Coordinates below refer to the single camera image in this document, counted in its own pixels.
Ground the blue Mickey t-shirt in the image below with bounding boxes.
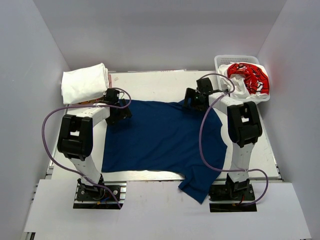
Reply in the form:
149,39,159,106
101,100,227,203

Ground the folded white t-shirt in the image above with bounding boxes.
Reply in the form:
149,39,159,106
61,63,109,105

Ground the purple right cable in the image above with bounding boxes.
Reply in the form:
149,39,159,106
198,73,270,206

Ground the white plastic basket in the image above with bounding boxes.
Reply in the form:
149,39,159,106
214,55,270,104

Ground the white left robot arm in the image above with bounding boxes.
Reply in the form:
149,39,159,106
57,87,132,200

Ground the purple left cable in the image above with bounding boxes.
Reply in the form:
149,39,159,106
41,87,132,208

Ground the folded pink t-shirt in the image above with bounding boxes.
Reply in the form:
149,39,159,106
107,73,112,88

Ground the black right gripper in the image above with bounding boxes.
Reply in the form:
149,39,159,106
182,87,208,112

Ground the folded red patterned t-shirt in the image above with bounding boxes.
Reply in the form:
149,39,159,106
77,98,103,105

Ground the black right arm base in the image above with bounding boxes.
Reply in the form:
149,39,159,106
208,184,257,213

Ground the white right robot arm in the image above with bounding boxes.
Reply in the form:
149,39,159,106
183,76,263,200

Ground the purple cable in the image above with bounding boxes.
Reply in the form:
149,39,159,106
41,87,132,208
198,73,270,206

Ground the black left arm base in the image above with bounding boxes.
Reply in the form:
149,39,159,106
73,178,127,210

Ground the white t-shirt with red print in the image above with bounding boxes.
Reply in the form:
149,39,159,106
216,62,270,104

